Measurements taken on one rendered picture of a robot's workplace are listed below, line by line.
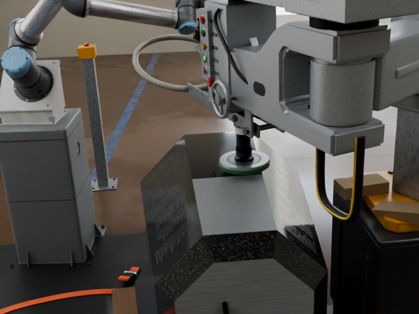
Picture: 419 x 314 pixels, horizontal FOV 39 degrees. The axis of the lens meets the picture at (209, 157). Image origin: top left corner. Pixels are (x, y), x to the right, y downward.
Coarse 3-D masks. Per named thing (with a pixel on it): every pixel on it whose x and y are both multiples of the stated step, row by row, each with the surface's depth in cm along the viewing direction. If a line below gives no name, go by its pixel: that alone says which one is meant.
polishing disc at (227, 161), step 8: (232, 152) 262; (256, 152) 261; (224, 160) 254; (232, 160) 254; (256, 160) 252; (264, 160) 252; (232, 168) 246; (240, 168) 245; (248, 168) 245; (256, 168) 246
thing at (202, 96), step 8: (192, 88) 276; (200, 96) 269; (208, 96) 261; (208, 104) 263; (224, 112) 249; (232, 120) 243; (240, 120) 237; (264, 120) 241; (256, 128) 225; (264, 128) 229; (280, 128) 231; (256, 136) 226
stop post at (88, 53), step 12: (84, 48) 415; (84, 60) 420; (84, 72) 423; (96, 84) 427; (96, 96) 430; (96, 108) 433; (96, 120) 436; (96, 132) 440; (96, 144) 443; (96, 156) 447; (96, 168) 450; (96, 180) 467; (108, 180) 460
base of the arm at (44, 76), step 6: (42, 72) 328; (42, 78) 327; (48, 78) 331; (36, 84) 324; (42, 84) 327; (48, 84) 331; (18, 90) 331; (24, 90) 325; (30, 90) 325; (36, 90) 326; (42, 90) 329; (24, 96) 329; (30, 96) 328; (36, 96) 329
